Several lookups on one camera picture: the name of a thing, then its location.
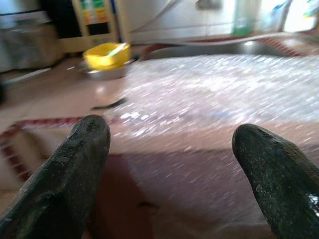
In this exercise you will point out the beige water ionizer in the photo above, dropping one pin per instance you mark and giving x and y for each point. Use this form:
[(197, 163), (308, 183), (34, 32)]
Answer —
[(99, 15)]

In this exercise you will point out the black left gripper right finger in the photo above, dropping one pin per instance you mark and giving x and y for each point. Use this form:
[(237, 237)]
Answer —
[(274, 179)]

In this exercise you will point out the stainless steel bowl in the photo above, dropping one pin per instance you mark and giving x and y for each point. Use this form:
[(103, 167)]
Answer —
[(104, 74)]

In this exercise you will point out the small black strip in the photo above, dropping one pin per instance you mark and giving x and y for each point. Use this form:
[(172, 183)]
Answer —
[(112, 104)]

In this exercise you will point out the bubble wrap sheet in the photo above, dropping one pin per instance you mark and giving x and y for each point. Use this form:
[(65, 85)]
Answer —
[(199, 94)]

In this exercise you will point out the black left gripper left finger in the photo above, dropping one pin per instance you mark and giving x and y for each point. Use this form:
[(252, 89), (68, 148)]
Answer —
[(62, 174)]

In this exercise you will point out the white stick green tip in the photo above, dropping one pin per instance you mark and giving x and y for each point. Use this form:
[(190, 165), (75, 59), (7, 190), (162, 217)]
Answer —
[(117, 49)]

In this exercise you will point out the stainless steel sink basin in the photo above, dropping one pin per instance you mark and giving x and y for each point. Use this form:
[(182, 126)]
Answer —
[(199, 51)]

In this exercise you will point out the yellow plastic bowl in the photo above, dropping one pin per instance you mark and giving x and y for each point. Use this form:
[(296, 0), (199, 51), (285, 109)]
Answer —
[(104, 61)]

